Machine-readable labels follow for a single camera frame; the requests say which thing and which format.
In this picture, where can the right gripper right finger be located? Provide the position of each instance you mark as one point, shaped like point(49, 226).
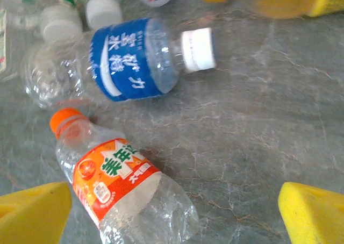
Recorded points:
point(314, 219)

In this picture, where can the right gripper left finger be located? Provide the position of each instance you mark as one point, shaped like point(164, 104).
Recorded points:
point(32, 217)

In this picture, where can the orange cap orange label bottle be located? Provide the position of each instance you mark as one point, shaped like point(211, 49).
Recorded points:
point(115, 174)

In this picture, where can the wide blue label water bottle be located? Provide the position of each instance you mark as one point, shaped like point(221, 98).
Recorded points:
point(121, 58)

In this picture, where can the clear bottle white green label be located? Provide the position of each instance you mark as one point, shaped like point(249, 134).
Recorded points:
point(60, 25)

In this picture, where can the yellow label juice bottle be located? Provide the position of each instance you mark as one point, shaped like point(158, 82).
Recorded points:
point(282, 4)

